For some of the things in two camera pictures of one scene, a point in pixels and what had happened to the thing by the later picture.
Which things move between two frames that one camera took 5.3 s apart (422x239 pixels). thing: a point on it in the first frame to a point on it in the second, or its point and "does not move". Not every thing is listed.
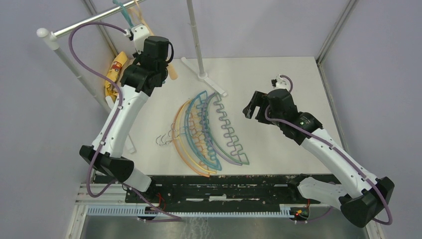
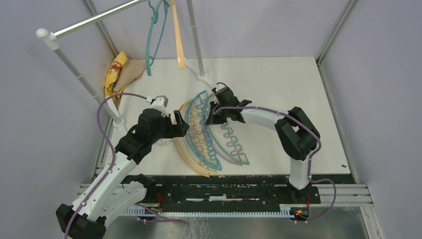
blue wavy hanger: [197, 130] does not move
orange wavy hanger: [185, 144] does not move
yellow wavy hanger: [189, 139] does not move
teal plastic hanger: [131, 24] to [154, 21]
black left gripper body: [145, 59] to [176, 125]
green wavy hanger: [222, 133] does not move
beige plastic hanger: [139, 17] to [180, 57]
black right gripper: [258, 105] to [213, 110]
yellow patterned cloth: [111, 90] does not move
